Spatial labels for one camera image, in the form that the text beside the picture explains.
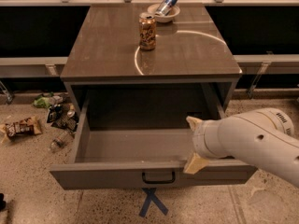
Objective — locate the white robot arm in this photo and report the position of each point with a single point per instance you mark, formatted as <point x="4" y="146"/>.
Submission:
<point x="263" y="138"/>

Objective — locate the brown snack bag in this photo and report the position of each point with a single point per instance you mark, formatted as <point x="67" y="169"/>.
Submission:
<point x="29" y="126"/>

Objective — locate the blue tape cross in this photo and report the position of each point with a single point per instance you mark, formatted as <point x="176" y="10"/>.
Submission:
<point x="151" y="197"/>

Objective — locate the clear plastic bottle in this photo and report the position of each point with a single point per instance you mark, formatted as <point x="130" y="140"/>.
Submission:
<point x="59" y="142"/>

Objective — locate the brown patterned soda can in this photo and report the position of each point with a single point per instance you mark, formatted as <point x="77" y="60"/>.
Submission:
<point x="147" y="31"/>

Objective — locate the green snack bag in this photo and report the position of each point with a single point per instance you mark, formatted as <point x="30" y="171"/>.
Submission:
<point x="43" y="101"/>

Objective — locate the blue silver energy can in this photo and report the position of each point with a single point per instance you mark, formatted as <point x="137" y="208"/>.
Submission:
<point x="164" y="8"/>

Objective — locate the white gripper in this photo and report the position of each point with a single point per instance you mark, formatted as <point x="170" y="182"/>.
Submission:
<point x="200" y="139"/>

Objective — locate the grey drawer cabinet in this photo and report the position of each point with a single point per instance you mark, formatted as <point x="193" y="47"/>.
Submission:
<point x="191" y="71"/>

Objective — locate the grey top drawer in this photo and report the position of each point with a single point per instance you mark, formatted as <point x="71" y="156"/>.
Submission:
<point x="135" y="140"/>

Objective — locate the white bowl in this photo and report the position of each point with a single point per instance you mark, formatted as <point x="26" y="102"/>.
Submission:
<point x="163" y="18"/>

